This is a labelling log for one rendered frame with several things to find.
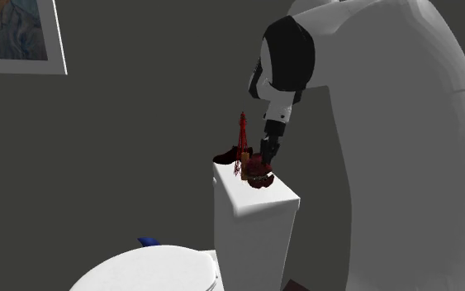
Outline red sticks in tan bottle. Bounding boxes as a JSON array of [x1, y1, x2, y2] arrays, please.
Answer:
[[233, 111, 254, 181]]

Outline dark red round object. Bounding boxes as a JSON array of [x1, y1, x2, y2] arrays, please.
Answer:
[[241, 152, 276, 190]]

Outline white toilet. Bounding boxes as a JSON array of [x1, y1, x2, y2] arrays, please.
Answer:
[[68, 160, 301, 291]]

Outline blue object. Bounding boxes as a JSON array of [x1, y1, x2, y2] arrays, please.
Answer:
[[136, 236, 162, 248]]

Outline framed portrait wall picture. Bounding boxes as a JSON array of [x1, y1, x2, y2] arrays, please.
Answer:
[[0, 0, 69, 76]]

